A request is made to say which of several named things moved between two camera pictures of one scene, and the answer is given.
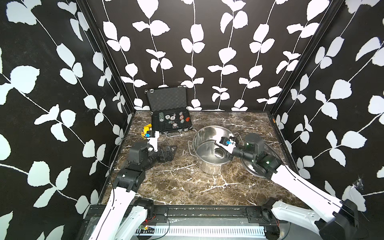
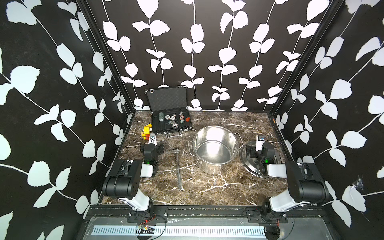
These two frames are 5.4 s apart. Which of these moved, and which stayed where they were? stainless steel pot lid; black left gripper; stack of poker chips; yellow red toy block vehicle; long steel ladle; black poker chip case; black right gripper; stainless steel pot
Moved: black left gripper; long steel ladle; black right gripper
Stayed: yellow red toy block vehicle; stack of poker chips; stainless steel pot; black poker chip case; stainless steel pot lid
